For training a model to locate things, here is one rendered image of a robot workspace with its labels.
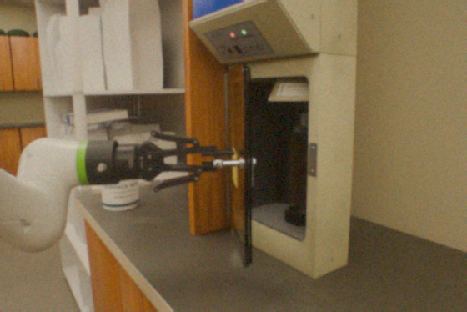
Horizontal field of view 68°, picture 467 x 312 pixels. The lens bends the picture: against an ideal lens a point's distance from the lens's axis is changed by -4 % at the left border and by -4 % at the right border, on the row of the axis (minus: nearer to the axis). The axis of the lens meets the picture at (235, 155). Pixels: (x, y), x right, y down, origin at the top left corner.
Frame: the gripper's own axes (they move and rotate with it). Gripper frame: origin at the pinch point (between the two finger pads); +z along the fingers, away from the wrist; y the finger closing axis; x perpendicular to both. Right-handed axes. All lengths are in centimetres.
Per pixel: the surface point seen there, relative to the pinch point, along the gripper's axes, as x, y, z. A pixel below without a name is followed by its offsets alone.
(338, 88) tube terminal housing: -4.4, 14.3, 24.6
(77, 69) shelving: 87, 25, -52
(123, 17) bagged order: 107, 51, -35
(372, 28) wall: 29, 33, 50
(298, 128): 6.2, 5.2, 19.4
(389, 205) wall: 21, -20, 54
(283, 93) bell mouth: 5.3, 13.5, 15.5
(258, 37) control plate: 0.0, 24.9, 8.8
